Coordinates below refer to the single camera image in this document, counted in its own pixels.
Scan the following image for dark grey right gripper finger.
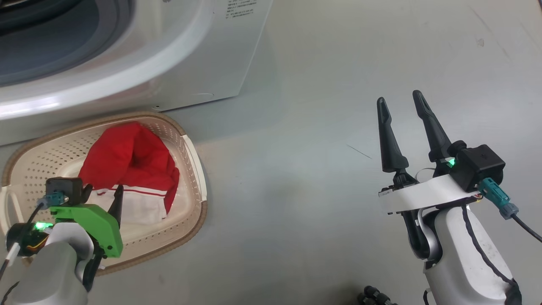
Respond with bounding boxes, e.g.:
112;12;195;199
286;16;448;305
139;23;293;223
412;90;453;164
376;97;418;187

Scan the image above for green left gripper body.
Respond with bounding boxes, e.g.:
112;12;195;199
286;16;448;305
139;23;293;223
50;204;124;258

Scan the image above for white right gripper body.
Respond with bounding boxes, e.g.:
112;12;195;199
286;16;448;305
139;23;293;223
378;174;481;214

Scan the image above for red and white garment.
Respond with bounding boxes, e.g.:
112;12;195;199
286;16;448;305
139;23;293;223
78;122;180;225

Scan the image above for cream perforated laundry basket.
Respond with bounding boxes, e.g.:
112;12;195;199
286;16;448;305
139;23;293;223
0;111;208;276

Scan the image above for white front-load washing machine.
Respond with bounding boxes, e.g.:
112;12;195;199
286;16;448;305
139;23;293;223
0;0;274;147

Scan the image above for left camera cable teal plug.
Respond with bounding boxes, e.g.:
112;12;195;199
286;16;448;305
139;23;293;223
0;191;68;280

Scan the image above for camera cable teal plug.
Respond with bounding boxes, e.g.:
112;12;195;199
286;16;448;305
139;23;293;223
0;191;68;280
478;178;542;244

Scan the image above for right camera cable teal plug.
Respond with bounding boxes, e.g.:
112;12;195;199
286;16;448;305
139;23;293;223
478;178;542;244

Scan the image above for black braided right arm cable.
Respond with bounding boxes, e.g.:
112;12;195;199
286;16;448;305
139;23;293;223
461;205;522;305

